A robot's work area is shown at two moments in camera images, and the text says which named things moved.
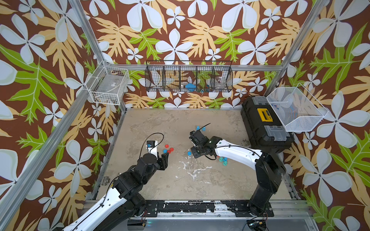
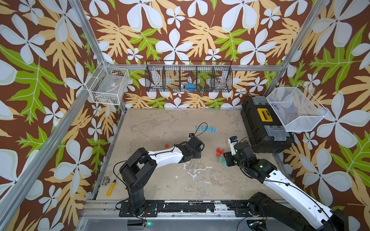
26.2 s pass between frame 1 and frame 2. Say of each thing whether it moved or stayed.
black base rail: stayed
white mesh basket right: stayed
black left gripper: moved
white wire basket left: stayed
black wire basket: stayed
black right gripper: moved
